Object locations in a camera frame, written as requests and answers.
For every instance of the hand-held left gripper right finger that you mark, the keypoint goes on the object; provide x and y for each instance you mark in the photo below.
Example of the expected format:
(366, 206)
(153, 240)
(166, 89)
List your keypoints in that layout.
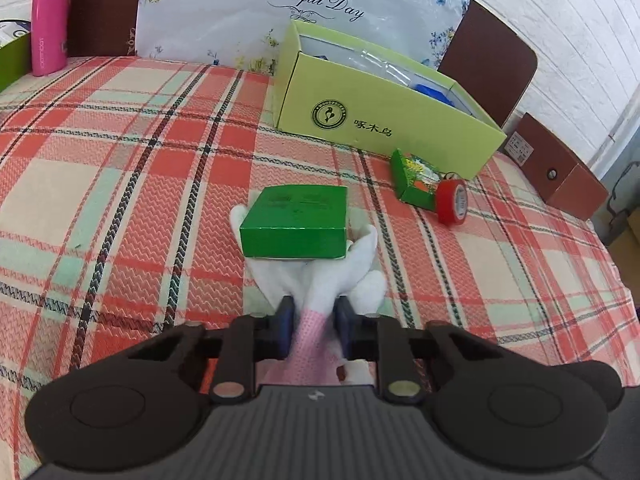
(346, 327)

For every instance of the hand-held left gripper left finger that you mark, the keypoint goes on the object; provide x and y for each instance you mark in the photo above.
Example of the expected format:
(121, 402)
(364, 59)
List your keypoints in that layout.
(283, 327)

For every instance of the white and pink glove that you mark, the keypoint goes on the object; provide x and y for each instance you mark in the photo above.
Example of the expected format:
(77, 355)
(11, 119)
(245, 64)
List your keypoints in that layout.
(320, 280)

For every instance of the light green cardboard box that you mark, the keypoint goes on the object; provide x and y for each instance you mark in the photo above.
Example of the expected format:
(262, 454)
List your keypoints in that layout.
(375, 115)

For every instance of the green flat box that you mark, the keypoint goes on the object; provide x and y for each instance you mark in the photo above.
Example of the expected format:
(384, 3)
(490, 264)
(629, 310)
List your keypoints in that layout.
(295, 205)

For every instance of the red tape roll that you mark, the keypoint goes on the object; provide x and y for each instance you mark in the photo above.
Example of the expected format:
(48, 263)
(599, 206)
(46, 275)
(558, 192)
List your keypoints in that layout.
(450, 202)

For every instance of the green printed small box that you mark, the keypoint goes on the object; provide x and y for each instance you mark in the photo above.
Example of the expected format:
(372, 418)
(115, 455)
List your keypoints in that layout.
(415, 175)

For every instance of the plaid tablecloth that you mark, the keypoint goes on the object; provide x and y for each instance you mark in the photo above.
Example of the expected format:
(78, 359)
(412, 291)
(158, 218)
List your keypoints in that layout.
(125, 185)

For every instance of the brown shoe box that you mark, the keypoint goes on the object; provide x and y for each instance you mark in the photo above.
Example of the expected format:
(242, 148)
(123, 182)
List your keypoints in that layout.
(565, 180)

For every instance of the brown wooden chair back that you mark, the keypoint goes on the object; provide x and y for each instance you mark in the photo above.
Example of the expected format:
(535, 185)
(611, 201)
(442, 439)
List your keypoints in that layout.
(490, 60)
(100, 10)

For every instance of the floral plastic-wrapped pillow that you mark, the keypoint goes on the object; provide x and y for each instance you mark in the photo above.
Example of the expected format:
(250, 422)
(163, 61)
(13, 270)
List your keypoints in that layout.
(225, 25)

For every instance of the dark green bin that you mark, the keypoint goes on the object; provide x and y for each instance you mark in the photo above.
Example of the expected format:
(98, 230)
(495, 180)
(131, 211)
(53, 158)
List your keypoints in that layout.
(12, 65)

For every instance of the pink thermos bottle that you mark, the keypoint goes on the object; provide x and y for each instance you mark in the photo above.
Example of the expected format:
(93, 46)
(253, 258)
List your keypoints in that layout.
(50, 20)

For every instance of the white small box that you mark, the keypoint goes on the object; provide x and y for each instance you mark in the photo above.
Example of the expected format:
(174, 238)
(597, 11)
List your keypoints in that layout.
(12, 30)

